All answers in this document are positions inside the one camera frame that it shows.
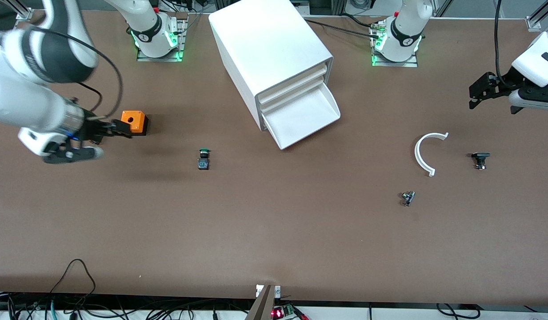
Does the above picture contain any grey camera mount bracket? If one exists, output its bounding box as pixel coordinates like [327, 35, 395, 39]
[245, 284, 281, 320]

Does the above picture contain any circuit board with red light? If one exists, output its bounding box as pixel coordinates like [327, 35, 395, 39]
[272, 304, 308, 320]

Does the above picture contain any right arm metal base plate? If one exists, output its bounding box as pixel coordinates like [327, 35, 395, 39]
[136, 18, 188, 62]

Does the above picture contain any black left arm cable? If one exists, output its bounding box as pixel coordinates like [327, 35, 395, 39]
[494, 0, 513, 88]

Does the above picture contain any white plastic drawer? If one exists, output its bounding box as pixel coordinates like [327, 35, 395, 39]
[256, 62, 330, 105]
[261, 82, 341, 150]
[258, 73, 328, 113]

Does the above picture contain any aluminium frame profile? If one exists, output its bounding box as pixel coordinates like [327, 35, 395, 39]
[9, 0, 34, 21]
[525, 0, 548, 32]

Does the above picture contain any orange box with black base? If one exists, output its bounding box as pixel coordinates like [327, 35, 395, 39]
[121, 110, 149, 136]

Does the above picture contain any white curved plastic arc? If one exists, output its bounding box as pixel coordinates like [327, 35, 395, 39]
[414, 132, 449, 177]

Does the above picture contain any black cable bundle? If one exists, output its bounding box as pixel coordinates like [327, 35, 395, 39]
[0, 291, 256, 320]

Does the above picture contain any black cable on table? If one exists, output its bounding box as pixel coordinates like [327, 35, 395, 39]
[303, 18, 381, 38]

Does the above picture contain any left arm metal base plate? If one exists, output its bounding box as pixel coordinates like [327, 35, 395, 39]
[371, 22, 419, 68]

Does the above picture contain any thin black looped cable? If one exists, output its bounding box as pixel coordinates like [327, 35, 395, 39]
[49, 259, 96, 307]

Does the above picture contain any white drawer cabinet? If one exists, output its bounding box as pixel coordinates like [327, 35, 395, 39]
[208, 0, 334, 132]

